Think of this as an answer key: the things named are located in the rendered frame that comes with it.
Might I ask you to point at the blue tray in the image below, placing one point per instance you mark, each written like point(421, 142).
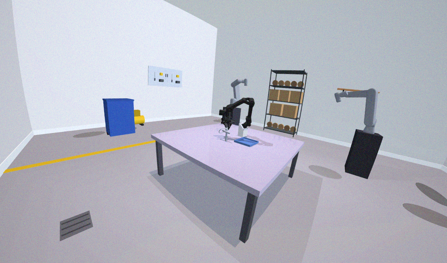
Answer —
point(246, 141)

